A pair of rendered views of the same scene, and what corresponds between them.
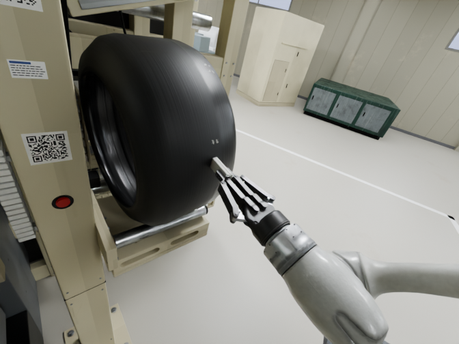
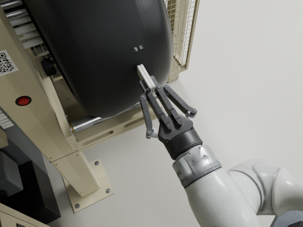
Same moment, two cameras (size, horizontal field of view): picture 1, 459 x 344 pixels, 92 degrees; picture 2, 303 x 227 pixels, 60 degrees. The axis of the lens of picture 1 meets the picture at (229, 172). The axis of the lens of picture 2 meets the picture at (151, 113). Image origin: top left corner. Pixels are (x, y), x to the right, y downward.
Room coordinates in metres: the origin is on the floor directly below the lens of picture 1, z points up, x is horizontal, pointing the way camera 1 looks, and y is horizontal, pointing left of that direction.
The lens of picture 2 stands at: (0.08, -0.13, 1.72)
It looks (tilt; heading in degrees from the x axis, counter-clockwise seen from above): 58 degrees down; 20
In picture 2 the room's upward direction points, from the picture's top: straight up
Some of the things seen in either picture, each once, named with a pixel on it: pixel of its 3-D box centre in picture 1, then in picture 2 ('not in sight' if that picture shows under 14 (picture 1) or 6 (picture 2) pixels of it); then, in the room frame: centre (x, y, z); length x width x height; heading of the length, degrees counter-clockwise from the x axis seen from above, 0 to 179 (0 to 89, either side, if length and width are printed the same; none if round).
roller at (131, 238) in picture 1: (164, 224); (115, 109); (0.53, 0.17, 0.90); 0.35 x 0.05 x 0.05; 137
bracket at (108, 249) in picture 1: (95, 214); (56, 100); (0.49, 0.40, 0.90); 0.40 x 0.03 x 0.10; 47
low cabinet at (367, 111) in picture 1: (347, 105); not in sight; (6.64, -2.70, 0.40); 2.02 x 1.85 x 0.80; 72
